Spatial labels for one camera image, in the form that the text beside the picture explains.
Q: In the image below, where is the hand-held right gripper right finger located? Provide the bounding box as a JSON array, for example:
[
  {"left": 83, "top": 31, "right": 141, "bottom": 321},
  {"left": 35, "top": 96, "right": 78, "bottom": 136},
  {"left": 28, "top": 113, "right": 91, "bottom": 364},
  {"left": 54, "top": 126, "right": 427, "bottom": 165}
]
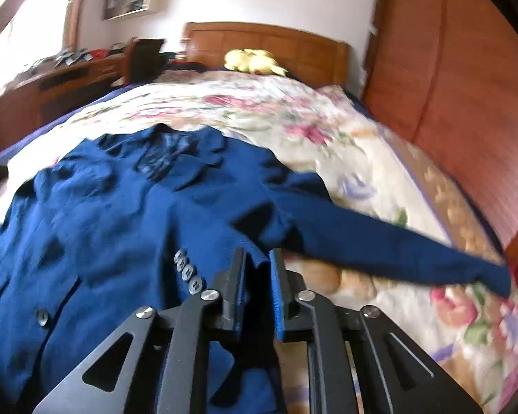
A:
[{"left": 269, "top": 248, "right": 485, "bottom": 414}]

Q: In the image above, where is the wooden desk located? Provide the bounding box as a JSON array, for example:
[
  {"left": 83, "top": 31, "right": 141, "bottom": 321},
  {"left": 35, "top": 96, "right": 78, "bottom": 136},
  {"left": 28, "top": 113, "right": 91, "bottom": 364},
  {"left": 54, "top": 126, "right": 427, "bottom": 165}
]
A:
[{"left": 0, "top": 54, "right": 128, "bottom": 152}]

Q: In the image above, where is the floral blanket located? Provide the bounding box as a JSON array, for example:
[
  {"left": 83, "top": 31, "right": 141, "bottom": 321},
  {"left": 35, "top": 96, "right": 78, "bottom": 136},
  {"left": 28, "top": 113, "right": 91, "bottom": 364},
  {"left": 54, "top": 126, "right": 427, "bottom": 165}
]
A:
[{"left": 0, "top": 69, "right": 518, "bottom": 414}]

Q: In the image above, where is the dark blue jacket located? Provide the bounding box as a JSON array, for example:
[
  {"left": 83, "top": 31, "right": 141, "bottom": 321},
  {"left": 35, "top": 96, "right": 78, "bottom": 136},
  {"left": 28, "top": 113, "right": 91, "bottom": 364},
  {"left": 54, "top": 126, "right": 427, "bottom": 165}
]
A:
[{"left": 0, "top": 123, "right": 514, "bottom": 414}]

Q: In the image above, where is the yellow plush toy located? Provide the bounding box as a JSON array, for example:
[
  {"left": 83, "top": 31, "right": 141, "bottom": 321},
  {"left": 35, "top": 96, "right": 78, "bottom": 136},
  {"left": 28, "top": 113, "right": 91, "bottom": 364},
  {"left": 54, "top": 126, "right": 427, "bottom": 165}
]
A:
[{"left": 223, "top": 48, "right": 286, "bottom": 77}]

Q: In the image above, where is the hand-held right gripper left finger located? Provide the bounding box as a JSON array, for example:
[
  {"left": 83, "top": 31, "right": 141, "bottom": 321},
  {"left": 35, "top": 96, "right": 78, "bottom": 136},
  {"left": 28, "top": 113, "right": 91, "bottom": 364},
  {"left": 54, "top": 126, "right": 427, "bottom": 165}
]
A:
[{"left": 32, "top": 247, "right": 248, "bottom": 414}]

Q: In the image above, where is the dark wooden chair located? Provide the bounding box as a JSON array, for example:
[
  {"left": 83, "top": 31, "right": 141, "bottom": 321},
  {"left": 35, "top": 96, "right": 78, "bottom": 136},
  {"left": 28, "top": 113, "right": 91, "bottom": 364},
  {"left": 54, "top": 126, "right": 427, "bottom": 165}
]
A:
[{"left": 122, "top": 38, "right": 166, "bottom": 88}]

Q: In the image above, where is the wooden wardrobe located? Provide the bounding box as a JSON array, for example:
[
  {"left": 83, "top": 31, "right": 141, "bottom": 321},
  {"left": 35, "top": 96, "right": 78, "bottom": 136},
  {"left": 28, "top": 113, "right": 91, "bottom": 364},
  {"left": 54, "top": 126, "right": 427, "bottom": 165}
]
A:
[{"left": 362, "top": 0, "right": 518, "bottom": 277}]

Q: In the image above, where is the wooden bed headboard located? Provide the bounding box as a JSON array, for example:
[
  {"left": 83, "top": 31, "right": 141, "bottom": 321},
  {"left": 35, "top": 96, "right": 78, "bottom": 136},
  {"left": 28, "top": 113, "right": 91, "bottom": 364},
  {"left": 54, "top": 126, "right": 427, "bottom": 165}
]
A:
[{"left": 182, "top": 21, "right": 351, "bottom": 89}]

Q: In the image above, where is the dark pillow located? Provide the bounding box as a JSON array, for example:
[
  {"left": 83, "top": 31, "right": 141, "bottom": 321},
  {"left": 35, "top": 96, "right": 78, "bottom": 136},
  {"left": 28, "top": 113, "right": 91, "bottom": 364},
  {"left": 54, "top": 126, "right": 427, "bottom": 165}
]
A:
[{"left": 160, "top": 52, "right": 209, "bottom": 74}]

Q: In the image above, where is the window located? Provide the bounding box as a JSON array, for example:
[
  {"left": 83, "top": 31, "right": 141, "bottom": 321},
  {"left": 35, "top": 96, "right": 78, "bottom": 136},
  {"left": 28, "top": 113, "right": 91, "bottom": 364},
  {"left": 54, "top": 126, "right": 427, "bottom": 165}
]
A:
[{"left": 0, "top": 0, "right": 77, "bottom": 91}]

